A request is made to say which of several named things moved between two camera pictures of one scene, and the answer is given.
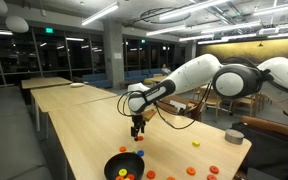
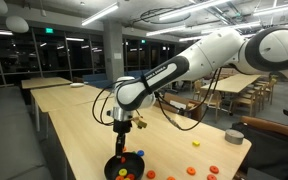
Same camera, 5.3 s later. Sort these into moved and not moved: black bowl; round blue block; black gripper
Moved: black gripper
Not moved: round blue block; black bowl
